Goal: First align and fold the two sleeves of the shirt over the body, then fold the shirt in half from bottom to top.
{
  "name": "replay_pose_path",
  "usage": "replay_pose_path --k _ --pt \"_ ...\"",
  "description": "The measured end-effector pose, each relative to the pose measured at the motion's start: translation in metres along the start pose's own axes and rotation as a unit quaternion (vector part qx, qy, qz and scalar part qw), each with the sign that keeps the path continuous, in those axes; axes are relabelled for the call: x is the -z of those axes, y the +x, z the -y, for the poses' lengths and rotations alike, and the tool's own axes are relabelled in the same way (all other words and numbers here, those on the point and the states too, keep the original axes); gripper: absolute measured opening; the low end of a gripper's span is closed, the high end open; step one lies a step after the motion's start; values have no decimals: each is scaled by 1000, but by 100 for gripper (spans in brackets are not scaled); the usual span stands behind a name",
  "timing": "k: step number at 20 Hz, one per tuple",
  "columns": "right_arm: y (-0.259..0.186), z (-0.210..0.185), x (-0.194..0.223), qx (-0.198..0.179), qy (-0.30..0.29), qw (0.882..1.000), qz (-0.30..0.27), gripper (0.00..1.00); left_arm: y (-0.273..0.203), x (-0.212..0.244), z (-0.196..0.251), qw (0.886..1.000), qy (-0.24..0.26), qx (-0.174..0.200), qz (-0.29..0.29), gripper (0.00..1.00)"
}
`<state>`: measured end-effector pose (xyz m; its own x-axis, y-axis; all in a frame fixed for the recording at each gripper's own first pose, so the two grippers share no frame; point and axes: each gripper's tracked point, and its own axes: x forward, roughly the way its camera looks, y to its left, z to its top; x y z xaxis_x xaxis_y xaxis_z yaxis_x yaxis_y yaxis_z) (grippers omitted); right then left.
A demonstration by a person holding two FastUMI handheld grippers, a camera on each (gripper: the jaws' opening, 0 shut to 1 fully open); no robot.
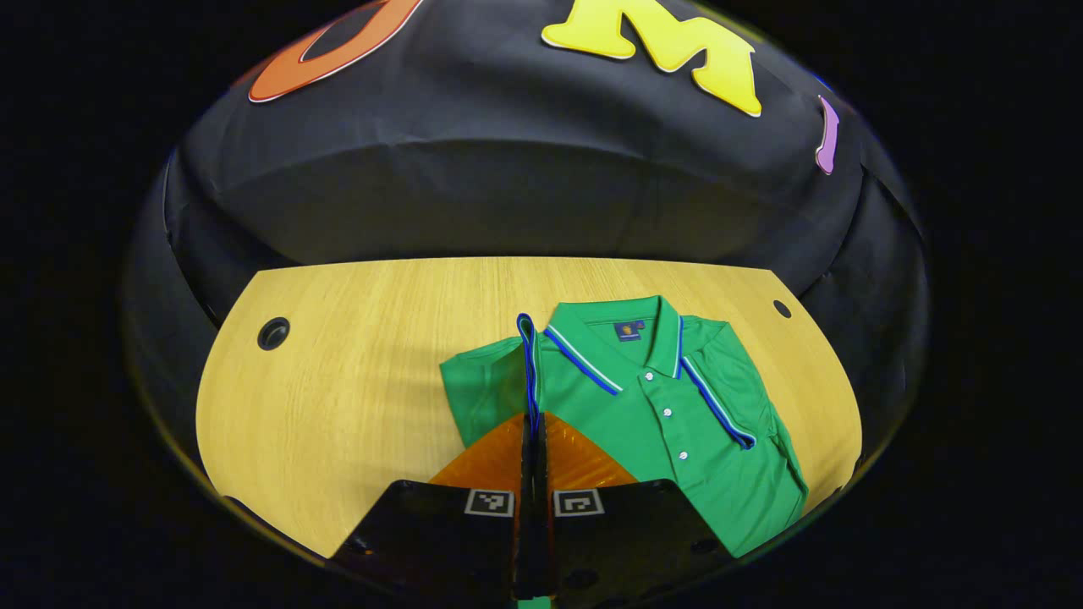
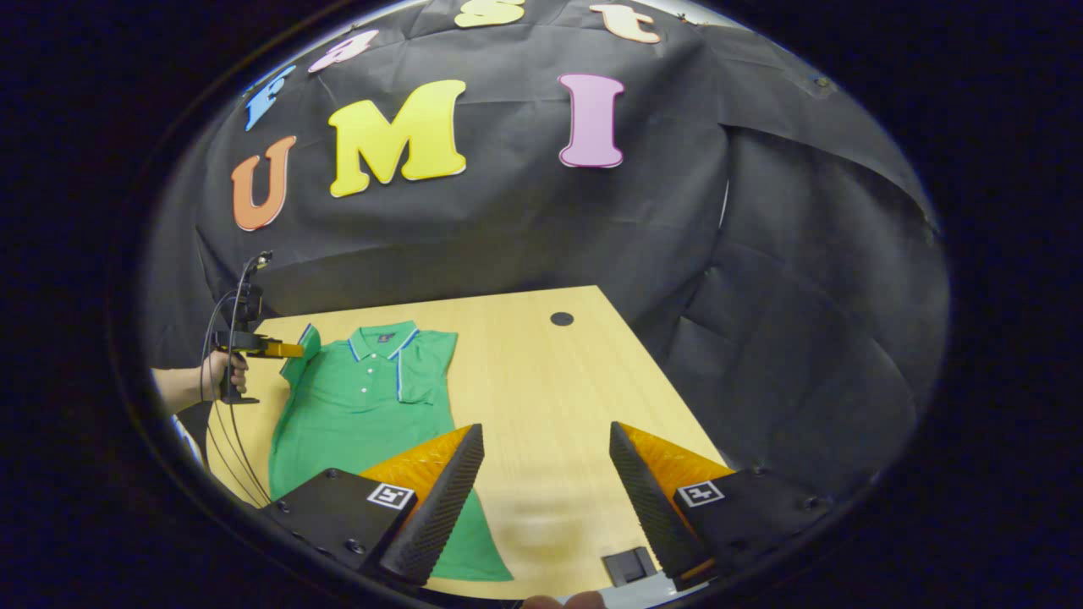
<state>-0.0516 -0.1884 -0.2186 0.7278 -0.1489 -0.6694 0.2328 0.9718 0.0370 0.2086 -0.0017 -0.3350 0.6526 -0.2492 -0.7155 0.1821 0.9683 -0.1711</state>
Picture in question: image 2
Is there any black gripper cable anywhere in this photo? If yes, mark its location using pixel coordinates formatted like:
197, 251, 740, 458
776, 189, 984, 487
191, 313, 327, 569
197, 258, 273, 508

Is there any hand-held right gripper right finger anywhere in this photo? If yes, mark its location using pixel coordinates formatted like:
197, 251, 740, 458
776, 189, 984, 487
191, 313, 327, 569
609, 421, 834, 593

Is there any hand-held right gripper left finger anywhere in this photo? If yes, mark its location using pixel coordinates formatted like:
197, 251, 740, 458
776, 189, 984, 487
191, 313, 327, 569
258, 423, 486, 587

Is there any white flat object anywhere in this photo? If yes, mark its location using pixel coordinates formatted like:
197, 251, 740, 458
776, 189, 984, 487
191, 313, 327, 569
607, 569, 707, 608

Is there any small black box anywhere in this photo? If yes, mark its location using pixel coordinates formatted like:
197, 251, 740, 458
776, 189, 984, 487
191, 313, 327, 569
602, 546, 658, 587

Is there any green T-shirt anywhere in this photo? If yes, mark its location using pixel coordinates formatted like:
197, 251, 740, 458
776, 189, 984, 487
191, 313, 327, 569
268, 320, 514, 583

